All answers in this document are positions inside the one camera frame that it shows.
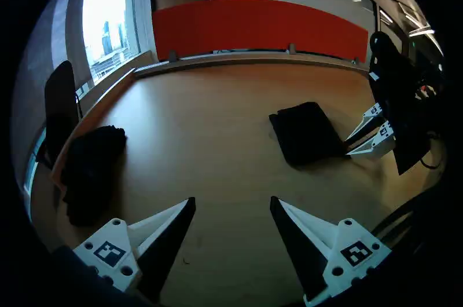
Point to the heap of black towels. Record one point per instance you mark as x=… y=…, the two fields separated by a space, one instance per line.
x=90 y=173

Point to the black towel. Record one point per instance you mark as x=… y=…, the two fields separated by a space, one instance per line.
x=307 y=133

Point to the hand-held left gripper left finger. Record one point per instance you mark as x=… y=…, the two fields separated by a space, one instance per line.
x=119 y=238

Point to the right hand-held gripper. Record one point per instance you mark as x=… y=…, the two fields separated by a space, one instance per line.
x=398 y=104

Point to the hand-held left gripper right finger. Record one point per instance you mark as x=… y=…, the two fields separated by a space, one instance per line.
x=347 y=245

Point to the red desk screen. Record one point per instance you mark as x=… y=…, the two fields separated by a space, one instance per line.
x=260 y=28

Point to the black office chair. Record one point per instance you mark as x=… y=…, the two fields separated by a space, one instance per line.
x=59 y=115

